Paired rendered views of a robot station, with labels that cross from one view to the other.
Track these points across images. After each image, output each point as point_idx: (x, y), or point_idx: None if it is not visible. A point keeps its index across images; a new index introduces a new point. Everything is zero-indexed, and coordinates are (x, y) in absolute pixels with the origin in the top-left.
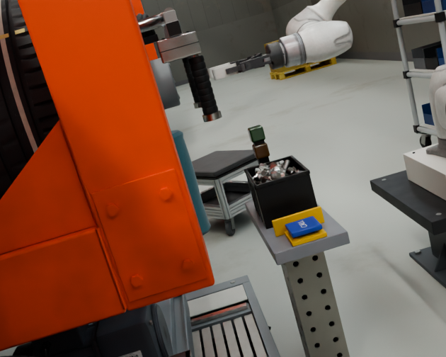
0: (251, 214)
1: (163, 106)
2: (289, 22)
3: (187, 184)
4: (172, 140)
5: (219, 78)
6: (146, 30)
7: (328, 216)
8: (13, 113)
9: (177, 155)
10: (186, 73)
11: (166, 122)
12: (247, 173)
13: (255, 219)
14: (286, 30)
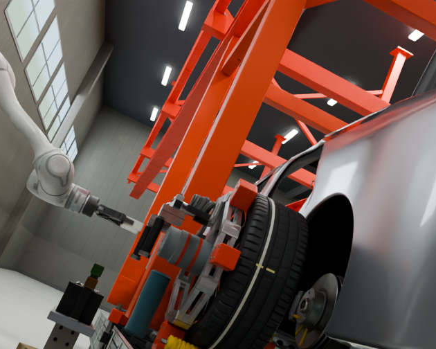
0: (93, 327)
1: (156, 253)
2: (73, 163)
3: (142, 285)
4: (149, 264)
5: (133, 233)
6: (186, 210)
7: (55, 307)
8: None
9: (147, 270)
10: (160, 231)
11: (151, 257)
12: (103, 296)
13: (93, 325)
14: (74, 171)
